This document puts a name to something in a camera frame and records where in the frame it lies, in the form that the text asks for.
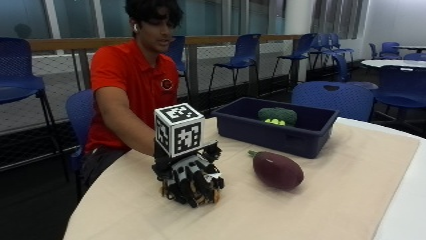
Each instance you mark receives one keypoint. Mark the wooden railing with mesh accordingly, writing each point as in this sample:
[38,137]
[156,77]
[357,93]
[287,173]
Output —
[221,40]

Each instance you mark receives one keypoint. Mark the blue chair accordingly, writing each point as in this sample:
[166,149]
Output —
[80,113]
[333,100]
[241,56]
[17,83]
[400,88]
[333,46]
[299,50]
[386,50]

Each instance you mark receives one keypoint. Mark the the person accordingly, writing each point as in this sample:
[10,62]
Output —
[133,76]

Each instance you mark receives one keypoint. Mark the white round table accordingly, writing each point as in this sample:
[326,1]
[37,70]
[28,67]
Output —
[392,63]
[410,47]

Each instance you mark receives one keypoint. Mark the white cube with black markers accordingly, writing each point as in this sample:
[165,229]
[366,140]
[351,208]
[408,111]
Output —
[178,133]

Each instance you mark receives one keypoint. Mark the white earbud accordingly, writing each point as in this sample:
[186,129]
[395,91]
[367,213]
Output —
[134,27]

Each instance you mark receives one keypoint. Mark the green broccoli soft toy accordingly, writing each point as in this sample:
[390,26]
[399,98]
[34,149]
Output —
[277,115]

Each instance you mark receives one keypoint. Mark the dark blue plastic bin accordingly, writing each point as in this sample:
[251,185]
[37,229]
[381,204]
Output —
[270,133]

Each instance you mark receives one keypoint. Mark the purple eggplant soft toy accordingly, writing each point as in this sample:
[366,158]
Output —
[277,170]

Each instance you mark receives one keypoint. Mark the grey window blinds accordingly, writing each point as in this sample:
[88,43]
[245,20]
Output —
[337,16]

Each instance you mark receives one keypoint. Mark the beige tablecloth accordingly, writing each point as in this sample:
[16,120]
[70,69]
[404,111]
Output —
[287,200]

